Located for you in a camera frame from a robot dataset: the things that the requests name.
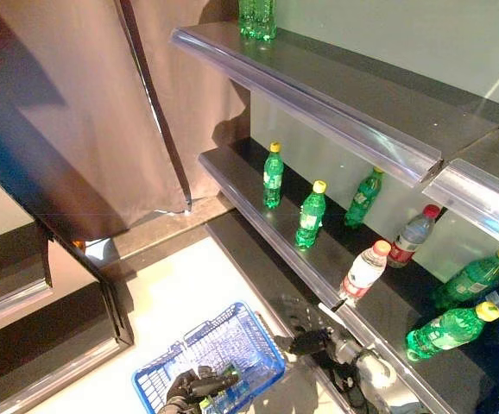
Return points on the black shelf unit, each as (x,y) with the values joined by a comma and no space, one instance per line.
(38,319)

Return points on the blue plastic shopping basket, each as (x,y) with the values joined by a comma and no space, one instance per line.
(232,336)

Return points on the black shelf base board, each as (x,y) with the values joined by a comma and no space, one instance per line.
(258,267)

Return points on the green soda bottle yellow cap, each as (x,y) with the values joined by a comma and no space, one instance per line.
(469,280)
(311,215)
(273,177)
(363,198)
(448,330)

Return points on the green soda bottle in basket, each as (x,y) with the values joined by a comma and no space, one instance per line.
(232,390)

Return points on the water bottle red label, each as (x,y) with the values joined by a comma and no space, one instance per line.
(411,237)
(364,271)

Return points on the brown fabric curtain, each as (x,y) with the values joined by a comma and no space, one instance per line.
(102,108)

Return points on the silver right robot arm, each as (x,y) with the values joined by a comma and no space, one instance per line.
(372,366)

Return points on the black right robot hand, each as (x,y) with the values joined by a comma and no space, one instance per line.
(307,338)

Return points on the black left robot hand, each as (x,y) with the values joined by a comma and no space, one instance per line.
(185,388)

